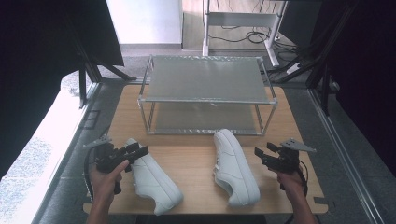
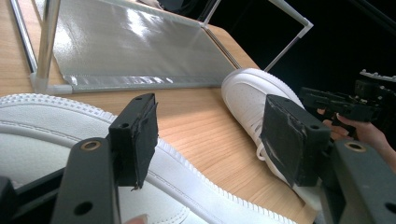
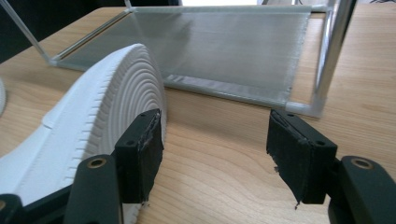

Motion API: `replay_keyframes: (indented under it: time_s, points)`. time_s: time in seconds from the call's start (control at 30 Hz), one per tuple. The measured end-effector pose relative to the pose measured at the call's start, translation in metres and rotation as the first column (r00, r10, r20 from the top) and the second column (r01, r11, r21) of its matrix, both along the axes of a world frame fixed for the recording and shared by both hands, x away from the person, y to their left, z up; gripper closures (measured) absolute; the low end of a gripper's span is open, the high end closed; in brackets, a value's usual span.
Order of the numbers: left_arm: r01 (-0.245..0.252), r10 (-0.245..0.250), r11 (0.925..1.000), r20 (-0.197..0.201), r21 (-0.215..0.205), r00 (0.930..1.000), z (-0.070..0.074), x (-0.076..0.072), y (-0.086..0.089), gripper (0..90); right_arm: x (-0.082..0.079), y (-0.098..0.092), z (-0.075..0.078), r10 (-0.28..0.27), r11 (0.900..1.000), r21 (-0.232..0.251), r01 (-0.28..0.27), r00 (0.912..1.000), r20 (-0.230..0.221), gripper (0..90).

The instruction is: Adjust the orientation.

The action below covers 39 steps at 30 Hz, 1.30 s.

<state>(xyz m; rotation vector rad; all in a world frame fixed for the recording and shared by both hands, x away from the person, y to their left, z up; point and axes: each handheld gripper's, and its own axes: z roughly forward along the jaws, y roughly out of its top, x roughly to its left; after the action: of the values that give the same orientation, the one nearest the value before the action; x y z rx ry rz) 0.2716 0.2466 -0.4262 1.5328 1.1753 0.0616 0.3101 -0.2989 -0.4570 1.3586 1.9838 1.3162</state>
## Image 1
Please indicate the black curtain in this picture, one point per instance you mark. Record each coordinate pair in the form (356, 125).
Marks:
(364, 77)
(37, 62)

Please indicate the white power strip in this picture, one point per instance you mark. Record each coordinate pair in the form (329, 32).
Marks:
(293, 68)

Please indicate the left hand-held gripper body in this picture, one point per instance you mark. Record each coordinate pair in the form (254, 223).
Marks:
(107, 157)

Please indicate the aluminium floor rail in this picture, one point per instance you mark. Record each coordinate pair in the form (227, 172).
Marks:
(345, 155)

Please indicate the black metal stand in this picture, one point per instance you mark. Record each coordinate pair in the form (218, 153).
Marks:
(90, 70)
(323, 74)

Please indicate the white desk frame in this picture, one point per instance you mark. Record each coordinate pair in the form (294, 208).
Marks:
(243, 19)

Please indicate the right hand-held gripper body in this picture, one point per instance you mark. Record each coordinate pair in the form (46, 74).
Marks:
(285, 160)

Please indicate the metal two-tier shoe rack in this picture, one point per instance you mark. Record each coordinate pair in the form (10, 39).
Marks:
(205, 79)

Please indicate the white sneaker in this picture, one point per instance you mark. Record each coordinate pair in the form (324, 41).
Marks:
(235, 169)
(154, 183)

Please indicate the person's right hand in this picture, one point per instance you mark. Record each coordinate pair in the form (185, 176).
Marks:
(291, 185)

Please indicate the person's left hand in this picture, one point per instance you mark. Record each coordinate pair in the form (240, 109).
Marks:
(104, 183)

